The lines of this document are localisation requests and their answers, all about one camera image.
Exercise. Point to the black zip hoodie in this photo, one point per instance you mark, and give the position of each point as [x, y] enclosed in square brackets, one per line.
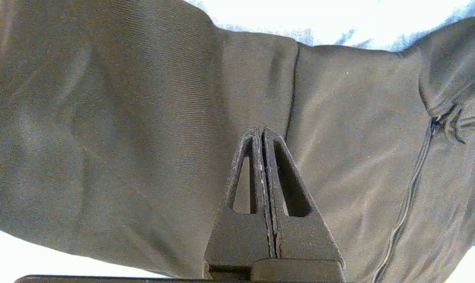
[143, 137]

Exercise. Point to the blue bed sheet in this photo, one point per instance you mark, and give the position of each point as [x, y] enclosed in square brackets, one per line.
[320, 19]

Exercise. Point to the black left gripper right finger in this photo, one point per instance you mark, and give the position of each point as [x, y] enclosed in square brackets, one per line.
[304, 239]

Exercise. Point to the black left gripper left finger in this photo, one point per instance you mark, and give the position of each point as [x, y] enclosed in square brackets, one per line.
[237, 239]

